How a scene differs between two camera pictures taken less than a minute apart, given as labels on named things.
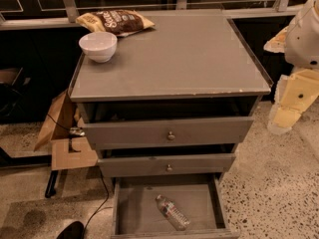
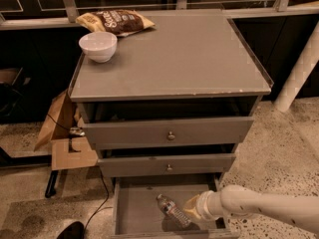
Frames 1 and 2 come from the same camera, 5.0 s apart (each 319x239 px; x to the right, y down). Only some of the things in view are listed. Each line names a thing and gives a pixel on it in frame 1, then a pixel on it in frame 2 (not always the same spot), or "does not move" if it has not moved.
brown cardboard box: x=55 y=132 does not move
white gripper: x=304 y=40 → x=204 y=204
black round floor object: x=76 y=230 does not move
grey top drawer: x=153 y=132 does not move
